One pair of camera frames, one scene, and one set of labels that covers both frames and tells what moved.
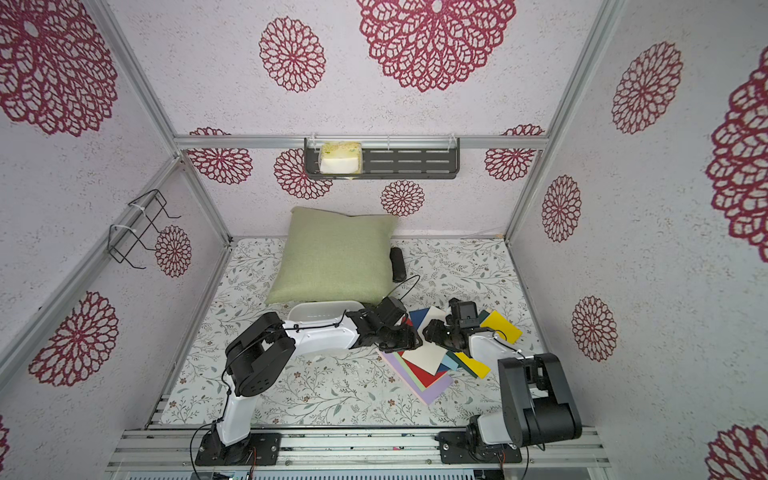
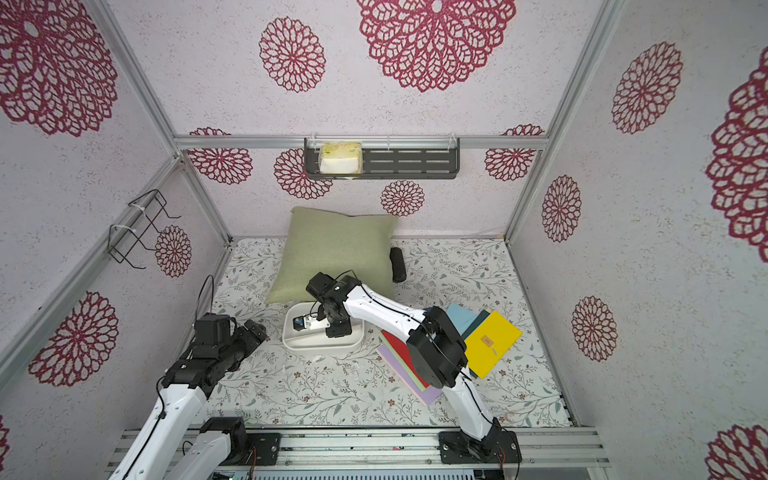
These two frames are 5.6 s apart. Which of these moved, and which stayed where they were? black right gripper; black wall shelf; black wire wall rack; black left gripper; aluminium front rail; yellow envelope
Moved: black right gripper; black left gripper
Stayed: black wire wall rack; yellow envelope; aluminium front rail; black wall shelf
